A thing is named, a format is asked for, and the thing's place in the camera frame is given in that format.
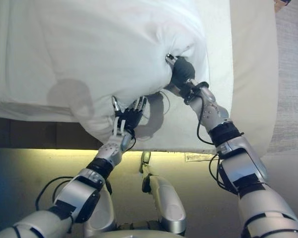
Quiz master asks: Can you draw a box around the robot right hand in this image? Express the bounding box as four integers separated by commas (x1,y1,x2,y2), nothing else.
165,53,197,89

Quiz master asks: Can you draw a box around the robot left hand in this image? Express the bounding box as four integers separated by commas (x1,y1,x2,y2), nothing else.
111,95,149,131

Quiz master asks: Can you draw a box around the white duvet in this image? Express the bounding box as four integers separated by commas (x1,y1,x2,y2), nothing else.
4,0,211,149

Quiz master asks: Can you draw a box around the white bed sheet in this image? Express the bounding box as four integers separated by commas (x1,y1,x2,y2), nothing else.
0,0,73,123

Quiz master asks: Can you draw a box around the dark robot right foot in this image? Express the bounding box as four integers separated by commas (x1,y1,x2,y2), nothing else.
138,150,152,174

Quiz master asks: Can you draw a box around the beige blanket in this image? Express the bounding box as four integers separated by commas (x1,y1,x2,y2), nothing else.
228,0,280,157

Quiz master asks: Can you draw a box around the white printed label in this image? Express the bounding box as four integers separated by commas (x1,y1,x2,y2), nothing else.
184,152,218,163

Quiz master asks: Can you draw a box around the white robot left leg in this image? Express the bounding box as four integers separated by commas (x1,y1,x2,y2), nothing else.
83,180,116,238

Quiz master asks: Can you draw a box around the light grey rug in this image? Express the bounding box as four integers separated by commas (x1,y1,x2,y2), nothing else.
265,0,298,156

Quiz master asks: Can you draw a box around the cardboard box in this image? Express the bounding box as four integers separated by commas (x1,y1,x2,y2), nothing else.
274,0,293,13

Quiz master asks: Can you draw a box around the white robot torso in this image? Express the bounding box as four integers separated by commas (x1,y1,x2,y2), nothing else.
106,229,182,238

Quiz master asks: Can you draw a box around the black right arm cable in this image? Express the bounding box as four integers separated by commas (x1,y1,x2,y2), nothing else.
196,94,239,194

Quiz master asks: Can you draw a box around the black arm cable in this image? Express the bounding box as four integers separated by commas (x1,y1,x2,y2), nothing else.
196,94,239,194
34,133,137,211

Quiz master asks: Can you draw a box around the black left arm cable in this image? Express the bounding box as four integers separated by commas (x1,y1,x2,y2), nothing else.
34,133,137,211

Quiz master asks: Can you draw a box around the dark upholstered bed frame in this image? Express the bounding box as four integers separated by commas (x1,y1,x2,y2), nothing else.
0,116,104,149

